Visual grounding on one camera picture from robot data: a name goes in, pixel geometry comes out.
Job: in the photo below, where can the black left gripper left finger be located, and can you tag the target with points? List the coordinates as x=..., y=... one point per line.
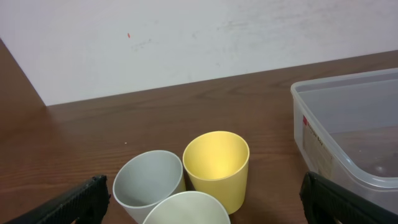
x=86, y=203

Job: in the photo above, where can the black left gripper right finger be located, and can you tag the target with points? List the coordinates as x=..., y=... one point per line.
x=326, y=202

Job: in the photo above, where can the grey plastic cup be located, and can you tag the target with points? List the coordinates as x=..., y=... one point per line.
x=146, y=180

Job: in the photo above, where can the cream plastic cup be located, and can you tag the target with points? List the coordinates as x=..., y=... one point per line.
x=190, y=207

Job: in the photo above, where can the yellow plastic cup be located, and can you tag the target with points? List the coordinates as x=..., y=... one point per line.
x=217, y=164

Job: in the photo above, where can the clear plastic container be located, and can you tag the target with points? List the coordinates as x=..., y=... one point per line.
x=346, y=130

